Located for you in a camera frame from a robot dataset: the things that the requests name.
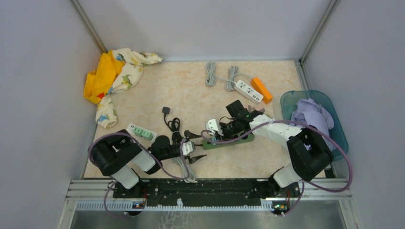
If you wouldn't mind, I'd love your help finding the green long power strip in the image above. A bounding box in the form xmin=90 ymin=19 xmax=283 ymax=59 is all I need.
xmin=202 ymin=134 xmax=255 ymax=150

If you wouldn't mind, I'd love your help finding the white usb power strip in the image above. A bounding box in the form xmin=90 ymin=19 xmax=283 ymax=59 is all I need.
xmin=234 ymin=80 xmax=264 ymax=104

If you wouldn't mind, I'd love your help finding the orange power strip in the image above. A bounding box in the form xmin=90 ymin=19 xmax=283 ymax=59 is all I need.
xmin=251 ymin=77 xmax=273 ymax=104

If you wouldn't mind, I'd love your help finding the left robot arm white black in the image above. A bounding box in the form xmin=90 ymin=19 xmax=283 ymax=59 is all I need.
xmin=88 ymin=129 xmax=203 ymax=198

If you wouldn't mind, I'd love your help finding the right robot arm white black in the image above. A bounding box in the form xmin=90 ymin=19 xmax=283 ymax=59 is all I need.
xmin=217 ymin=100 xmax=334 ymax=197

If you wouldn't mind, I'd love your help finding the black plug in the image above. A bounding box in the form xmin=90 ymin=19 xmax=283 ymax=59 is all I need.
xmin=162 ymin=106 xmax=171 ymax=115

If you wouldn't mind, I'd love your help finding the upper green plug adapter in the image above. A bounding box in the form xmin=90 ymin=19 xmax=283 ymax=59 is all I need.
xmin=141 ymin=130 xmax=154 ymax=141

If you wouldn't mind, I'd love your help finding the green plug adapter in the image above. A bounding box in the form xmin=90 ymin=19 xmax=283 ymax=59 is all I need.
xmin=133 ymin=126 xmax=143 ymax=137
xmin=141 ymin=130 xmax=154 ymax=141

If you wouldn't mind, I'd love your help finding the small white green-plug strip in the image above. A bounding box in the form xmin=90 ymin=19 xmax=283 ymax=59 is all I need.
xmin=126 ymin=124 xmax=158 ymax=142

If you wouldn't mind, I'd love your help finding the lower green plug adapter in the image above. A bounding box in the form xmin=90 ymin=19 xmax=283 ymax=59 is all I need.
xmin=133 ymin=126 xmax=143 ymax=137

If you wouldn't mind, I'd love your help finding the teal plastic bin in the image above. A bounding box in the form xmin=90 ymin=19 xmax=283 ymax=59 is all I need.
xmin=280 ymin=90 xmax=348 ymax=153

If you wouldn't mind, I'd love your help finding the purple cloth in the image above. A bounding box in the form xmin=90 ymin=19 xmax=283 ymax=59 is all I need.
xmin=290 ymin=98 xmax=334 ymax=136

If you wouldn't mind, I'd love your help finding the yellow dinosaur cloth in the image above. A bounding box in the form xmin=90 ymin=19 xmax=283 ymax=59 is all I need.
xmin=83 ymin=48 xmax=162 ymax=129

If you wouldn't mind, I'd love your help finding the grey coiled cable small strip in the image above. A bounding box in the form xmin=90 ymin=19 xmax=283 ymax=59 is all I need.
xmin=172 ymin=157 xmax=197 ymax=183

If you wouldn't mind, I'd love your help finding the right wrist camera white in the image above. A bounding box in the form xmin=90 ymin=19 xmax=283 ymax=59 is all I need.
xmin=205 ymin=119 xmax=223 ymax=136

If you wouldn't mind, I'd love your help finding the grey cable of orange strip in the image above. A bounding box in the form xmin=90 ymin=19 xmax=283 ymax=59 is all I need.
xmin=225 ymin=65 xmax=254 ymax=92

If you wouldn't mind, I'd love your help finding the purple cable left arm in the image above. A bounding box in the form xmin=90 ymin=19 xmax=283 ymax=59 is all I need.
xmin=87 ymin=132 xmax=198 ymax=219

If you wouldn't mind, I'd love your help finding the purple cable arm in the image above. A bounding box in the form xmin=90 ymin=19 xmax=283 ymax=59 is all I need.
xmin=87 ymin=132 xmax=198 ymax=219
xmin=200 ymin=119 xmax=354 ymax=193

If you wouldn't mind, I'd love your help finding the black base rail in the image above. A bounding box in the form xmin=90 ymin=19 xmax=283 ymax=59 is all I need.
xmin=108 ymin=178 xmax=301 ymax=207

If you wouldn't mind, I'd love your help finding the grey cable of white strip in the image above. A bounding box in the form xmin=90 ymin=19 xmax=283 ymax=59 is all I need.
xmin=205 ymin=62 xmax=238 ymax=87

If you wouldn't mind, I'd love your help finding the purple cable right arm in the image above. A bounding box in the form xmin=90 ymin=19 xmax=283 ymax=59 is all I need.
xmin=200 ymin=119 xmax=354 ymax=193

